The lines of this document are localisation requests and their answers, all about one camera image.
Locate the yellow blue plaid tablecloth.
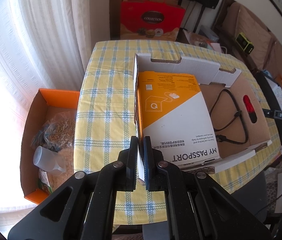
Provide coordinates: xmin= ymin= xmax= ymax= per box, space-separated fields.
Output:
xmin=74 ymin=40 xmax=281 ymax=225

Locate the brown pillow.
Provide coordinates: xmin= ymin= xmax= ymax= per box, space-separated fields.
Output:
xmin=222 ymin=2 xmax=272 ymax=69

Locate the orange cardboard floor box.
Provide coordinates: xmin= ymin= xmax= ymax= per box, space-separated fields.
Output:
xmin=20 ymin=88 xmax=80 ymax=204

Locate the clear plastic bottle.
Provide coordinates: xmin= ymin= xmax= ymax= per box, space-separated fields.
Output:
xmin=33 ymin=146 xmax=66 ymax=176

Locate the white cardboard tray box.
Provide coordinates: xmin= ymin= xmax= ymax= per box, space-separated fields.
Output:
xmin=133 ymin=53 xmax=272 ymax=174

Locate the black cable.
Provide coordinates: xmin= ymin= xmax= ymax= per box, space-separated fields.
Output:
xmin=209 ymin=88 xmax=249 ymax=145

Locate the green black alarm clock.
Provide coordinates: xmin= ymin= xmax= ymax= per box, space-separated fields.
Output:
xmin=235 ymin=32 xmax=254 ymax=55

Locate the red Collection gift box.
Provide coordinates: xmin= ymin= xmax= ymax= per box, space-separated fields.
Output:
xmin=120 ymin=0 xmax=185 ymax=42

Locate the box of assorted clutter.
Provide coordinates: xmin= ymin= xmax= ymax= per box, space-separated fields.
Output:
xmin=182 ymin=29 xmax=222 ymax=53

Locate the white storage box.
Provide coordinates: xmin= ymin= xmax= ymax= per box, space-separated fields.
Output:
xmin=264 ymin=73 xmax=282 ymax=111

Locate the white sheer curtain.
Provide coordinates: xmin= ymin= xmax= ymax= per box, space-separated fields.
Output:
xmin=0 ymin=0 xmax=110 ymax=212

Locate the bag of dried food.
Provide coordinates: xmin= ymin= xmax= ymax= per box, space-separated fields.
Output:
xmin=31 ymin=111 xmax=76 ymax=152

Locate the orange white My Passport box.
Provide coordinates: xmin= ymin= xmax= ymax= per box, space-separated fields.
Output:
xmin=137 ymin=71 xmax=220 ymax=167

